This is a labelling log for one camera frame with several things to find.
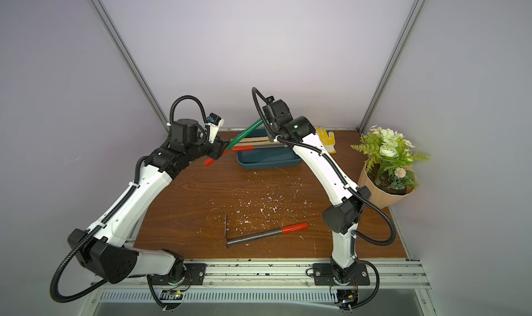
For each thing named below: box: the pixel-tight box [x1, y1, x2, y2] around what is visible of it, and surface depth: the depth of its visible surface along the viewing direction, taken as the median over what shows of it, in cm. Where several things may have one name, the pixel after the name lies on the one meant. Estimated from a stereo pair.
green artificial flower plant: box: [349, 125, 431, 190], surface depth 76 cm
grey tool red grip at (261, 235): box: [224, 214, 309, 249], surface depth 83 cm
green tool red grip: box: [203, 115, 267, 167], surface depth 78 cm
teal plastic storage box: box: [236, 128, 303, 170], surface depth 105 cm
